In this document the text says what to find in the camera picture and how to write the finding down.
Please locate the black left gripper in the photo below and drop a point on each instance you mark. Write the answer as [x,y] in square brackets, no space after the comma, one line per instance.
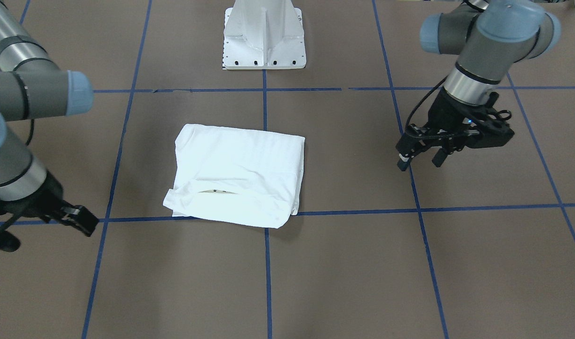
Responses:
[446,111]

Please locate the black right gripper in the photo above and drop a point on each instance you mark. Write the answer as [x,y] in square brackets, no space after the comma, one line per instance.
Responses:
[43,200]

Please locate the white long-sleeve printed shirt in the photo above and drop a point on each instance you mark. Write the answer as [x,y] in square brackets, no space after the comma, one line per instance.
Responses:
[247,177]

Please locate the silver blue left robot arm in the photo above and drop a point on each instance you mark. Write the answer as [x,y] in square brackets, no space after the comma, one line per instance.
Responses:
[488,37]

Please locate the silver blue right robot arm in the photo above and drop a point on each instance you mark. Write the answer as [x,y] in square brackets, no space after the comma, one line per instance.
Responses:
[33,87]

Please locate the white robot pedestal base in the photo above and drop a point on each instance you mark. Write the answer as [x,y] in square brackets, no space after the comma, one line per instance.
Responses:
[263,35]

